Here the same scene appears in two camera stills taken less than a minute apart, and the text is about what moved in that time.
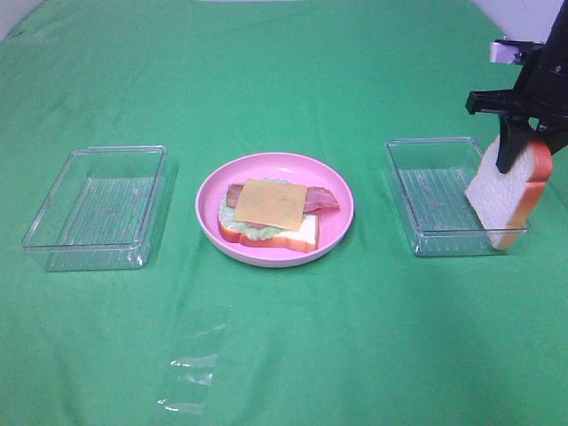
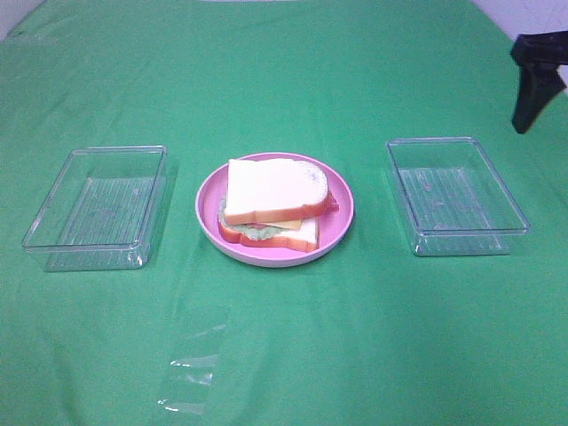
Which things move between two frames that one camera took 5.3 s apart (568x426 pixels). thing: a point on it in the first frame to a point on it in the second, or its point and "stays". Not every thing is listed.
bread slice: [304, 239] stays
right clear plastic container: [429, 178] stays
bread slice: [505, 203] to [264, 189]
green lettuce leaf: [227, 220] stays
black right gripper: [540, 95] to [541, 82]
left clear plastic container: [100, 214] stays
